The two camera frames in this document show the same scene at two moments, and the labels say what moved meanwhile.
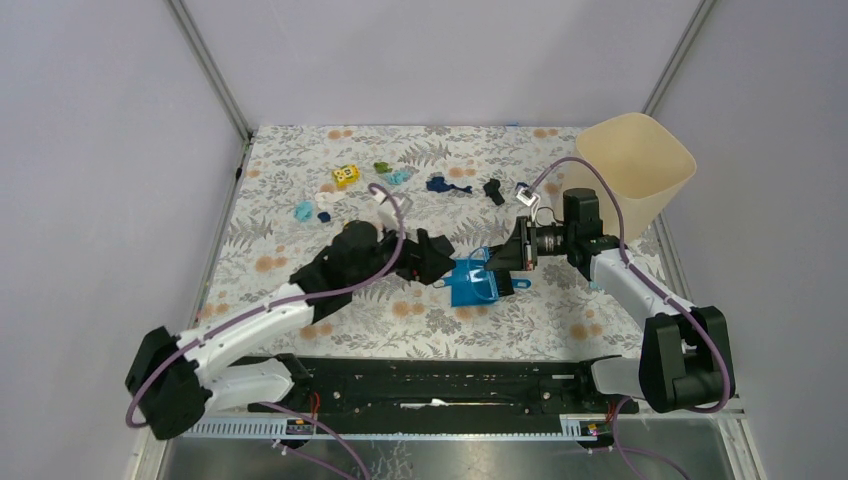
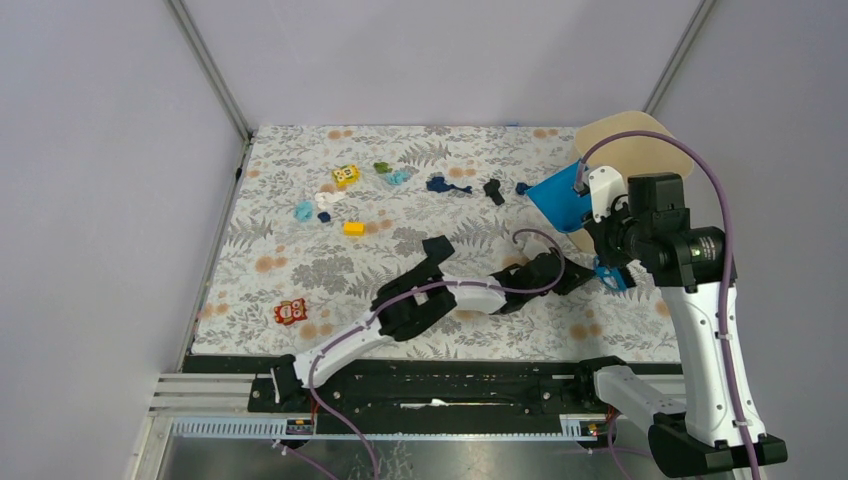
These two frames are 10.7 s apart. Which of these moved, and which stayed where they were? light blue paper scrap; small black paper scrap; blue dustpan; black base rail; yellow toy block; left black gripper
Moved: left black gripper; blue dustpan
Stayed: light blue paper scrap; small black paper scrap; yellow toy block; black base rail
